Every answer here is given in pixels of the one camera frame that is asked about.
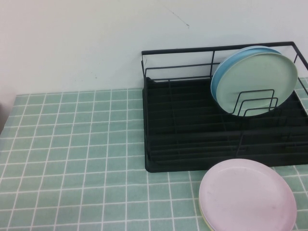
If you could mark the pink plate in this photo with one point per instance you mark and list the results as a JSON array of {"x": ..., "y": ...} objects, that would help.
[{"x": 245, "y": 197}]

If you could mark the blue plate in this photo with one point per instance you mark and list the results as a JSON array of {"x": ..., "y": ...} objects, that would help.
[{"x": 217, "y": 77}]

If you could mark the green plate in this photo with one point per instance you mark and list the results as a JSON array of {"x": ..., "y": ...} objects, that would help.
[{"x": 260, "y": 77}]

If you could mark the yellow plate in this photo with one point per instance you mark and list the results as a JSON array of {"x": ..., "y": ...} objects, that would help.
[{"x": 204, "y": 216}]

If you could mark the green checkered tablecloth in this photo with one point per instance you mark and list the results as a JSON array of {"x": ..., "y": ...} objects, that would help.
[{"x": 72, "y": 156}]

